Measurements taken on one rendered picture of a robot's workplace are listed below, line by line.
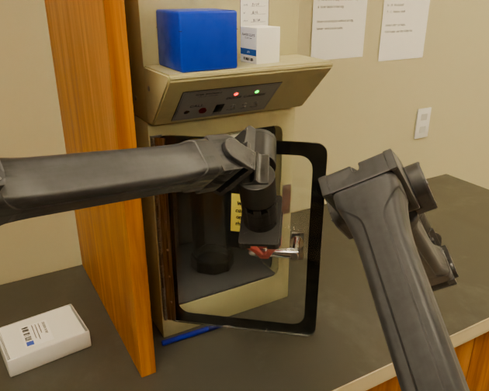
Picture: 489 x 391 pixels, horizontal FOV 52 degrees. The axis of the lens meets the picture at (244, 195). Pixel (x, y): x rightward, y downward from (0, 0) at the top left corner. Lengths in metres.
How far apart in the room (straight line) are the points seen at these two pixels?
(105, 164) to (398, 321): 0.35
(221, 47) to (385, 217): 0.46
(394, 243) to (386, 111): 1.43
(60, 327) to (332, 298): 0.62
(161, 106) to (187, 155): 0.21
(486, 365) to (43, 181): 1.21
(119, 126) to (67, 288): 0.63
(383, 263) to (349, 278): 0.89
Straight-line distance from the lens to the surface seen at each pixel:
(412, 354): 0.43
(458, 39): 2.07
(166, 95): 0.82
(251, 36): 0.90
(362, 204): 0.48
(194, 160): 0.66
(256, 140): 0.79
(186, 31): 0.80
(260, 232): 0.80
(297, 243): 0.92
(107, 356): 1.11
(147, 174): 0.60
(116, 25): 0.79
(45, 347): 1.10
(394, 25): 1.82
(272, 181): 0.73
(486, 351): 1.44
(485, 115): 2.31
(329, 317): 1.19
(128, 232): 0.87
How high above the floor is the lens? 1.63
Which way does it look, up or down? 23 degrees down
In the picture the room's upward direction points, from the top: straight up
